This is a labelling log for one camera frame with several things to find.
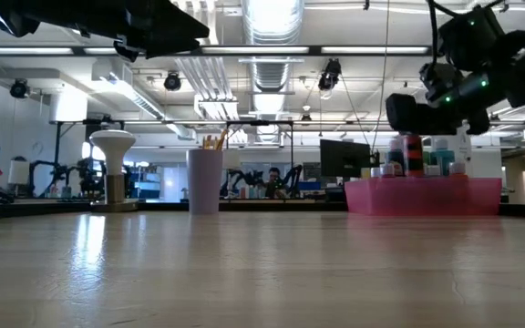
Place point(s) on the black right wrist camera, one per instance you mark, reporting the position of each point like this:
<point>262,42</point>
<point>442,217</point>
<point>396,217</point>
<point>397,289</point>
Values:
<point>438,77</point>

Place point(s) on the black overhead rig beam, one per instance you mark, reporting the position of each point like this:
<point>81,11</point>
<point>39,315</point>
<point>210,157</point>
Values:
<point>244,50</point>

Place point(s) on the black overhead camera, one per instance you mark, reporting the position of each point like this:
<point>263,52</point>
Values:
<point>331,73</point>

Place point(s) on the yellow container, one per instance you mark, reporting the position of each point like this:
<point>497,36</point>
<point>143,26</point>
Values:
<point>365,173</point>

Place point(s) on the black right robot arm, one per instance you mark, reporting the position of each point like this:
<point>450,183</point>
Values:
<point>517,59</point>

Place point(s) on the orange fan brush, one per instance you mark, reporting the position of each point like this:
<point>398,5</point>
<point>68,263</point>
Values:
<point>223,136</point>

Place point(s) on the black brush gold ferrule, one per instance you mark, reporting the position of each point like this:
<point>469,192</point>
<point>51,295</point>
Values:
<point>215,142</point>
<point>208,142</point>

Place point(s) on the silver ventilation duct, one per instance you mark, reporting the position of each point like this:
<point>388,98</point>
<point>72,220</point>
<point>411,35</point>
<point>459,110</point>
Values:
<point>271,27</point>

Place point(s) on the white LED light bar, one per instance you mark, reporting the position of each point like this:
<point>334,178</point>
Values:
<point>374,49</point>
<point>253,49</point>
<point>100,50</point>
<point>21,50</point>

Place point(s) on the black background rig frame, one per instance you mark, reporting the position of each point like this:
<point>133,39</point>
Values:
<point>267,122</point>

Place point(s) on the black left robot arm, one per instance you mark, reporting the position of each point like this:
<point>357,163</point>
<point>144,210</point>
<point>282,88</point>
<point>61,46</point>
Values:
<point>16,11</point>

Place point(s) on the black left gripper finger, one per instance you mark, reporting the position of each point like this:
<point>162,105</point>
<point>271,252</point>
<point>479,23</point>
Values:
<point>176,32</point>

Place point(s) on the pink plastic bin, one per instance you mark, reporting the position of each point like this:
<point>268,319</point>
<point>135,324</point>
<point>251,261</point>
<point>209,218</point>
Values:
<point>422,198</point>

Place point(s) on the large teal paint bottle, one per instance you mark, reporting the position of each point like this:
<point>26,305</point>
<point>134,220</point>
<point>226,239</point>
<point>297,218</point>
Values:
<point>442,155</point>

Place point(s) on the white dome lamp brass base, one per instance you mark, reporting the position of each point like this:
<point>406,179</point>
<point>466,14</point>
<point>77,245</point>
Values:
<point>113,146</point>

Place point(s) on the lavender plastic cup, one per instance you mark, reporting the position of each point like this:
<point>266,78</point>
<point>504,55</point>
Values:
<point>204,182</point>

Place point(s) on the black ceiling spotlight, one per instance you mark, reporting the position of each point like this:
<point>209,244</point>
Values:
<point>172,81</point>
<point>18,88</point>

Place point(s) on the person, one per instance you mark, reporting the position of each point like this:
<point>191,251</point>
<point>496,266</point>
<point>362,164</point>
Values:
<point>274,178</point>

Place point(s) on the black monitor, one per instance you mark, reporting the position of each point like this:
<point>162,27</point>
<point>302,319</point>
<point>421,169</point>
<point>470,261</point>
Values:
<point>344,159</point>

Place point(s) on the black background robot arm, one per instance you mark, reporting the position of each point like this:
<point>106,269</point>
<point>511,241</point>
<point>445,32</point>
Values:
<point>244,177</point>
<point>295,177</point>
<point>48,175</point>
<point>90,178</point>

